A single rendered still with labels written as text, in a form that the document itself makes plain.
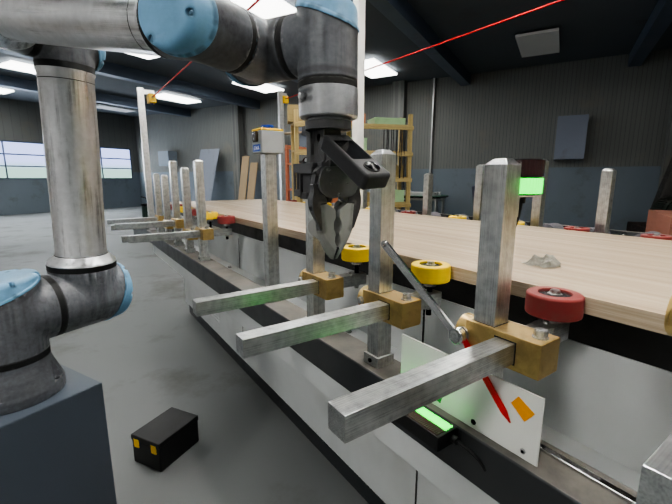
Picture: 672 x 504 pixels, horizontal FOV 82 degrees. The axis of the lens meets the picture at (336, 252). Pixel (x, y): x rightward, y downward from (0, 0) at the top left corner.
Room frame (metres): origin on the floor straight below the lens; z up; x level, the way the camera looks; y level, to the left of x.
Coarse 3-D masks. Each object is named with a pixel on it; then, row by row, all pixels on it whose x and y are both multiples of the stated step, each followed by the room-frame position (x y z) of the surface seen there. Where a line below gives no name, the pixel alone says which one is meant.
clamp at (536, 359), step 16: (464, 320) 0.57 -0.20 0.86; (480, 336) 0.53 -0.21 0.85; (496, 336) 0.51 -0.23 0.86; (512, 336) 0.49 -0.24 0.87; (528, 336) 0.49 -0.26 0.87; (528, 352) 0.47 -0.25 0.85; (544, 352) 0.47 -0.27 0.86; (512, 368) 0.49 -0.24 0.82; (528, 368) 0.47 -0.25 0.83; (544, 368) 0.47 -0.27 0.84
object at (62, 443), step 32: (96, 384) 0.84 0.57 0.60; (0, 416) 0.72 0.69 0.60; (32, 416) 0.72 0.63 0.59; (64, 416) 0.77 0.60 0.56; (96, 416) 0.83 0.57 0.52; (0, 448) 0.67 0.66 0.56; (32, 448) 0.72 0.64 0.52; (64, 448) 0.77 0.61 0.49; (96, 448) 0.82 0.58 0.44; (0, 480) 0.67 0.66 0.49; (32, 480) 0.71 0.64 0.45; (64, 480) 0.76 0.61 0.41; (96, 480) 0.81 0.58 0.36
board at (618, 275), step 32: (256, 224) 1.62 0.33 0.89; (288, 224) 1.52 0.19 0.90; (416, 224) 1.52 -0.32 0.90; (448, 224) 1.52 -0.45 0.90; (416, 256) 0.89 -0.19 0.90; (448, 256) 0.89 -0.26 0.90; (576, 256) 0.89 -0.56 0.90; (608, 256) 0.89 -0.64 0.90; (640, 256) 0.89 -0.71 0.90; (512, 288) 0.67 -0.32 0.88; (576, 288) 0.62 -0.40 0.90; (608, 288) 0.62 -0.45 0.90; (640, 288) 0.62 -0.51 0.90; (640, 320) 0.52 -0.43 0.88
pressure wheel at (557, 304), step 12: (528, 288) 0.60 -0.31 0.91; (540, 288) 0.60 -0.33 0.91; (552, 288) 0.60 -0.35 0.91; (564, 288) 0.60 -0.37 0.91; (528, 300) 0.57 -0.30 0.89; (540, 300) 0.55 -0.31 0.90; (552, 300) 0.54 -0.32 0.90; (564, 300) 0.54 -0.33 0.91; (576, 300) 0.54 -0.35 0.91; (528, 312) 0.57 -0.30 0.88; (540, 312) 0.55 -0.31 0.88; (552, 312) 0.54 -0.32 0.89; (564, 312) 0.54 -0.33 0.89; (576, 312) 0.54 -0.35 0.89
